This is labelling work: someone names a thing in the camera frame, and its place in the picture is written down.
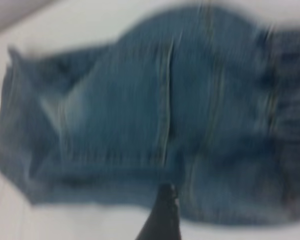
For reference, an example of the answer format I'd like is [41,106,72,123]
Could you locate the speckled right gripper finger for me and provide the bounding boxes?
[134,183,183,240]

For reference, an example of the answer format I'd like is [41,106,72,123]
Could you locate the blue denim pants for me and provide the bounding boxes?
[0,3,300,227]

